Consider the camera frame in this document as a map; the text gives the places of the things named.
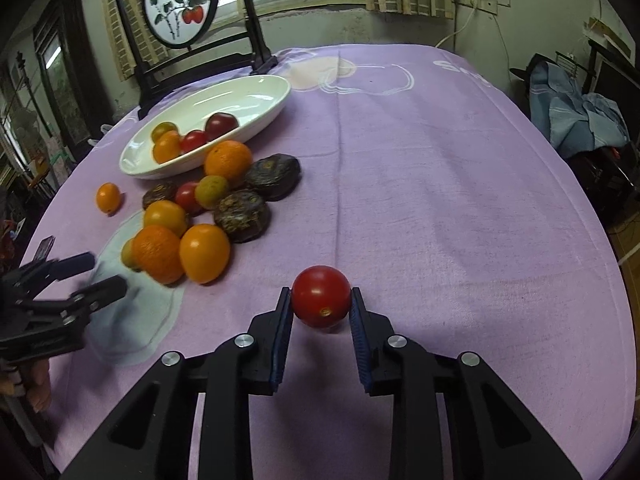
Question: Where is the rough-skinned orange mandarin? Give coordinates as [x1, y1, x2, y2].
[131, 225, 186, 285]

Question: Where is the small red cherry tomato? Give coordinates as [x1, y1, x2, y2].
[180, 130, 208, 155]
[174, 181, 203, 213]

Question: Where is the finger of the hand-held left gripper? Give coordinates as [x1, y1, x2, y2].
[15, 252, 97, 291]
[25, 275, 129, 322]

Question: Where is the yellow orange tomato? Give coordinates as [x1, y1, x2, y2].
[143, 200, 189, 237]

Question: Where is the small green tomato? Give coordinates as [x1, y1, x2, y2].
[121, 237, 141, 271]

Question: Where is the small orange kumquat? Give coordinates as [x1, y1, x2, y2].
[96, 182, 122, 214]

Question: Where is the large dark water chestnut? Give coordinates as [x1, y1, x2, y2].
[245, 154, 302, 201]

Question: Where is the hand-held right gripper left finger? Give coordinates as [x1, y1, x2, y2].
[60, 286, 296, 480]

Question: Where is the dark red cherry tomato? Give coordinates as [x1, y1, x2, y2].
[205, 112, 239, 142]

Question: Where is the dark wooden chair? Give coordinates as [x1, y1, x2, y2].
[112, 0, 278, 121]

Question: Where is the dark monitor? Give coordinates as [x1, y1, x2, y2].
[587, 40, 640, 126]

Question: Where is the small orange cherry tomato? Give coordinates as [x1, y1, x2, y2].
[152, 130, 183, 164]

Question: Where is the small dark water chestnut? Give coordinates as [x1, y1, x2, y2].
[142, 180, 180, 210]

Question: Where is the purple tablecloth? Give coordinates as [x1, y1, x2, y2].
[17, 44, 631, 480]

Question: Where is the blue cloth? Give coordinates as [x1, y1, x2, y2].
[530, 62, 631, 153]

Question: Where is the person's left hand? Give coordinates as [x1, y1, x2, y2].
[0, 357, 53, 413]

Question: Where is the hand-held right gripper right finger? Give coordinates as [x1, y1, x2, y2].
[350, 286, 583, 480]

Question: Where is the dark wooden cabinet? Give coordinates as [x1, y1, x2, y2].
[32, 0, 108, 146]

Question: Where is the bright red cherry tomato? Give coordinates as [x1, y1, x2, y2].
[291, 265, 352, 329]

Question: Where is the white oval bowl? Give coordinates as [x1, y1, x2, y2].
[119, 74, 292, 181]

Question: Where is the round orange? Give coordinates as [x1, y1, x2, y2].
[204, 140, 253, 184]

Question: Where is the large smooth orange tomato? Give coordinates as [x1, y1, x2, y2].
[179, 224, 231, 284]

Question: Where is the white power cable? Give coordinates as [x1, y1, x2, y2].
[435, 5, 473, 48]

